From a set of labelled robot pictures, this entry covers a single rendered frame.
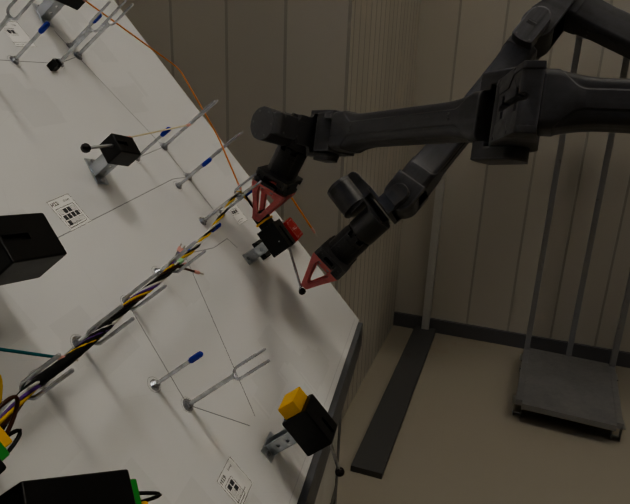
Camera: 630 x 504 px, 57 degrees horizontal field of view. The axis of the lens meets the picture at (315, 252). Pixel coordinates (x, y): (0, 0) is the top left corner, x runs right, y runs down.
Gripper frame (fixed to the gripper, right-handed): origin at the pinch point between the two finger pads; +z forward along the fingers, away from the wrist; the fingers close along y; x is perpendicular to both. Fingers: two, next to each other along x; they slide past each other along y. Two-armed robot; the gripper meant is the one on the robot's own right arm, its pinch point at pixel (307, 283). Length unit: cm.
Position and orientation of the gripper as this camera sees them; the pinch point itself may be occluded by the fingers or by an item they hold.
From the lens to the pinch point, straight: 112.9
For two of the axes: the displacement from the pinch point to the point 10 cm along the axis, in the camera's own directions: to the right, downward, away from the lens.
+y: -2.8, 2.4, -9.3
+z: -6.7, 6.4, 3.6
